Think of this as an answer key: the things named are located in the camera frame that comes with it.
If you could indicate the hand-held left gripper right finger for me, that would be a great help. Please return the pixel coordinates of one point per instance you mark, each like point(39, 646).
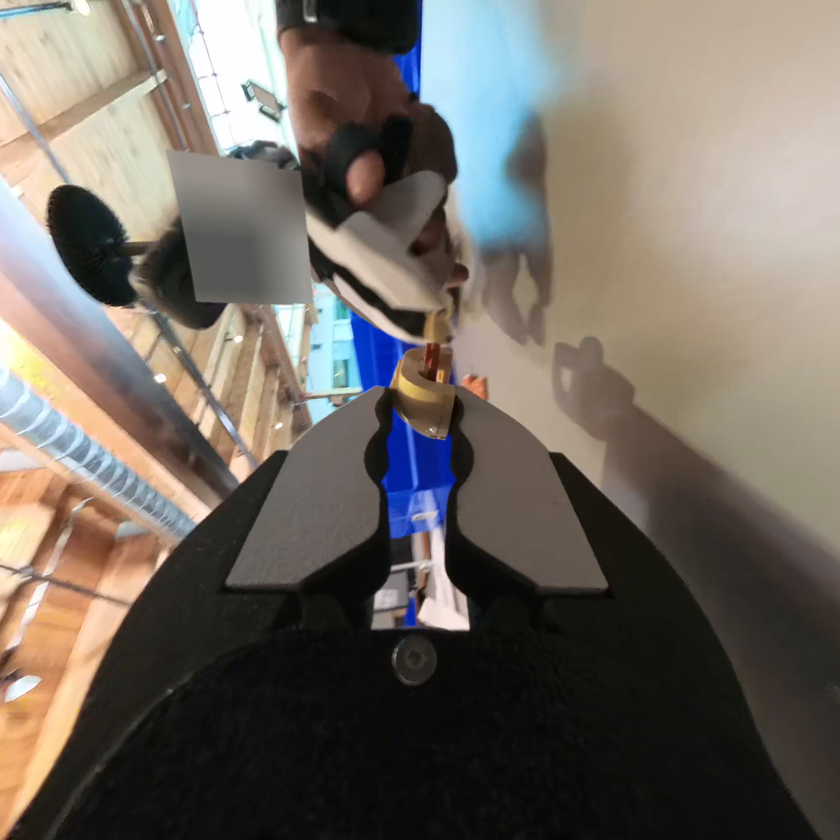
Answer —
point(525, 512)

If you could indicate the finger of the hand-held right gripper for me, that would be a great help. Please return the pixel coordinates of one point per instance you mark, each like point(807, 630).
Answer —
point(387, 256)
point(341, 275)

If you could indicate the black round ceiling lamp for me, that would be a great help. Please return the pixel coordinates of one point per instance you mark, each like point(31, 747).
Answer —
point(88, 243)

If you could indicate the brown brick plate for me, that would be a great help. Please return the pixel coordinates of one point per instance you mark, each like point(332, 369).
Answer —
point(476, 387)

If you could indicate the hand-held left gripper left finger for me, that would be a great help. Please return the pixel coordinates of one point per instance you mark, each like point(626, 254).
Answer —
point(308, 512)

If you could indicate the silver spiral duct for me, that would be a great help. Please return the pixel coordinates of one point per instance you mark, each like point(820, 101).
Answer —
point(98, 459)

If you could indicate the person's right hand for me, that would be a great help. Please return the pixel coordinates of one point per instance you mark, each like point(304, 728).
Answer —
point(341, 85)

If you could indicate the small tan brick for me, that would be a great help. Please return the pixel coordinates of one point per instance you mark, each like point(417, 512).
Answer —
point(438, 328)

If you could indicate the wooden post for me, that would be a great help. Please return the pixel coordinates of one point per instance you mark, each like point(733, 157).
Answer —
point(98, 354)

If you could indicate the person's right forearm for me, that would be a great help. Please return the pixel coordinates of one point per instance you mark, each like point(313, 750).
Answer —
point(367, 26)

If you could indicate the tan curved brick assembly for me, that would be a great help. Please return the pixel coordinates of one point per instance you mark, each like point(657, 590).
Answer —
point(423, 400)

